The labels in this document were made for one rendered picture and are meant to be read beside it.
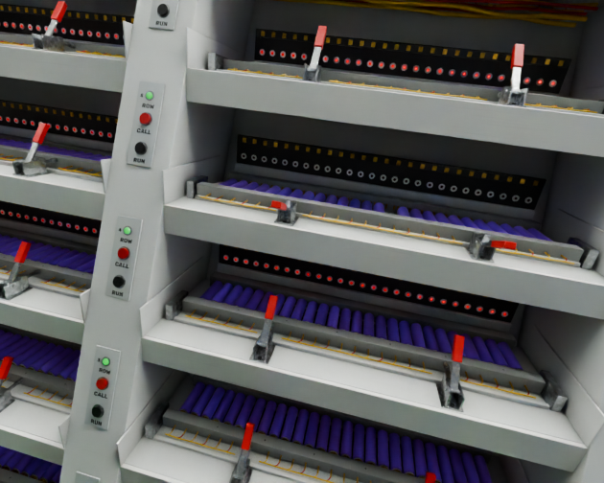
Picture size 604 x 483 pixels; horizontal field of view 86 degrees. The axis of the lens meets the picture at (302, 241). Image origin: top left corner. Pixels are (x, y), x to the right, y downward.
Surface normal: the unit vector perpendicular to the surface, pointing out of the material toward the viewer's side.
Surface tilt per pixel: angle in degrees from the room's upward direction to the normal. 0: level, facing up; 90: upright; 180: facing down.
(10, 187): 110
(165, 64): 90
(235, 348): 20
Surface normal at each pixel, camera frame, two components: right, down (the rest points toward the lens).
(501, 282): -0.20, 0.35
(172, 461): 0.12, -0.92
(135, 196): -0.14, 0.01
